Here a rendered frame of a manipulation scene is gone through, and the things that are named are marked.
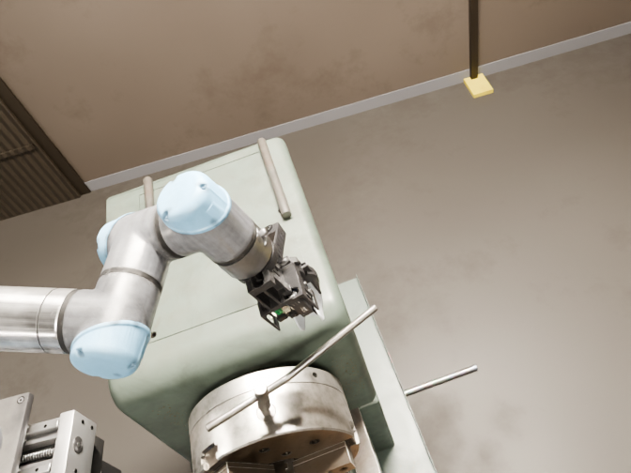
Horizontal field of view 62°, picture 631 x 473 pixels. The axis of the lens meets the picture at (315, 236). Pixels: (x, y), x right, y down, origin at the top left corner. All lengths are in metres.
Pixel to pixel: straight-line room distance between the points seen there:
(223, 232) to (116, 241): 0.14
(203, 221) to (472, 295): 1.95
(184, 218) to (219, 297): 0.48
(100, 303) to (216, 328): 0.44
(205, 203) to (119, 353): 0.19
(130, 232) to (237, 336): 0.40
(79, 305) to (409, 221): 2.24
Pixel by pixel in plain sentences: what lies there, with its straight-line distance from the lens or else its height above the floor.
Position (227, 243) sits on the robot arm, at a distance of 0.64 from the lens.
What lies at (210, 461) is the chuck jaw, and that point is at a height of 1.20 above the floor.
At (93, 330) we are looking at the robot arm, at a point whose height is 1.64.
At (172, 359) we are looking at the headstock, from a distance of 1.04.
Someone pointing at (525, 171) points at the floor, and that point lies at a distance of 2.95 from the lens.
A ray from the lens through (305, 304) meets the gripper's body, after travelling 0.75.
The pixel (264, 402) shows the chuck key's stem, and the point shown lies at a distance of 0.89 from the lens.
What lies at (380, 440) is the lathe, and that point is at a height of 0.62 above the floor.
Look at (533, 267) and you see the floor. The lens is 2.55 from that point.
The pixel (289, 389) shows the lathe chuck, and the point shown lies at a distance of 0.96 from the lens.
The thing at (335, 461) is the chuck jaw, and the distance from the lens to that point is 1.02.
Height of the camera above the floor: 2.07
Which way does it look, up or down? 48 degrees down
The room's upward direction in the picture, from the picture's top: 20 degrees counter-clockwise
